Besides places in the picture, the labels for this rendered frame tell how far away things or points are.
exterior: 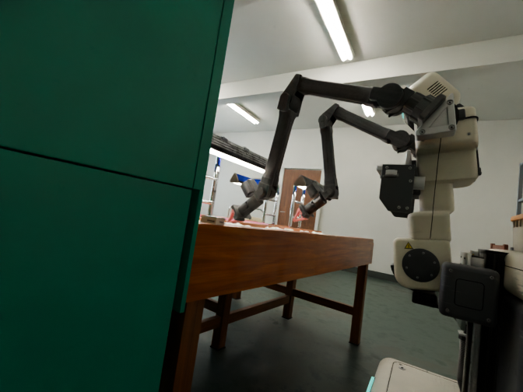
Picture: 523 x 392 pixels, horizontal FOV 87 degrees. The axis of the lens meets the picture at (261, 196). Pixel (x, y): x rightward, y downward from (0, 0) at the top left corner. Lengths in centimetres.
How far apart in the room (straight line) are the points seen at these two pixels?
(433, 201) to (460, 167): 13
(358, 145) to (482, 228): 256
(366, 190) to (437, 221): 489
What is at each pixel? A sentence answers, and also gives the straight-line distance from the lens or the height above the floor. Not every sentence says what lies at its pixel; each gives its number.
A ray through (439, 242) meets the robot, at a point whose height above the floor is 80.
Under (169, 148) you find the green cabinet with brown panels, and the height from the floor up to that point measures 91.
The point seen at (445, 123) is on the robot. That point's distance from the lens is 96.
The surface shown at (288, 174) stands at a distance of 642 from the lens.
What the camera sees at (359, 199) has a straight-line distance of 589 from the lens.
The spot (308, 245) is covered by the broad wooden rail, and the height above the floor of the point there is 72.
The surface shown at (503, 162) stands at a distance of 601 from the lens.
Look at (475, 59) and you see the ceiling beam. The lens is 398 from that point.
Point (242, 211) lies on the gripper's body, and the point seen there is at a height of 82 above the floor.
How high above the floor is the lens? 80
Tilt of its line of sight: 5 degrees up
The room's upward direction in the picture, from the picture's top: 8 degrees clockwise
